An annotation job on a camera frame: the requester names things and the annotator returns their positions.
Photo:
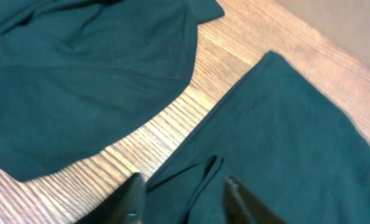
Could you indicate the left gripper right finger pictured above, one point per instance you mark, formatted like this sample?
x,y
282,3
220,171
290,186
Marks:
x,y
243,207

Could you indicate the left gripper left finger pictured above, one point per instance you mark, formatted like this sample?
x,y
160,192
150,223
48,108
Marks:
x,y
124,206

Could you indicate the black t-shirt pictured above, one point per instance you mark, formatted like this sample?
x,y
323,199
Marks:
x,y
282,140

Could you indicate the black garment pile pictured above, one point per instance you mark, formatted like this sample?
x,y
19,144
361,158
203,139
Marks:
x,y
79,75

